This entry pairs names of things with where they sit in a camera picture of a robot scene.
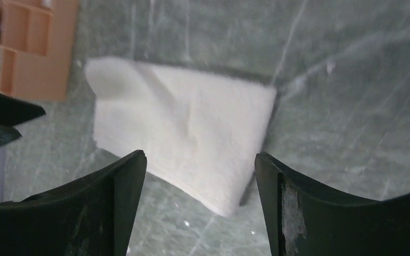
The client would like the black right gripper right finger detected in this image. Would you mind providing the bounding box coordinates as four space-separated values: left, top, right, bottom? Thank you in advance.
255 152 410 256

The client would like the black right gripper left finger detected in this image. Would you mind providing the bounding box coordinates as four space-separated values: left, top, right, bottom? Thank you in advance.
0 150 147 255

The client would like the white terry towel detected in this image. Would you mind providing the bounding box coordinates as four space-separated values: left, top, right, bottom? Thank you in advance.
84 57 277 217

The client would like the orange plastic file organizer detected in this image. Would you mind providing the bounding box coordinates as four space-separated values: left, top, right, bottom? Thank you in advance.
0 1 80 101

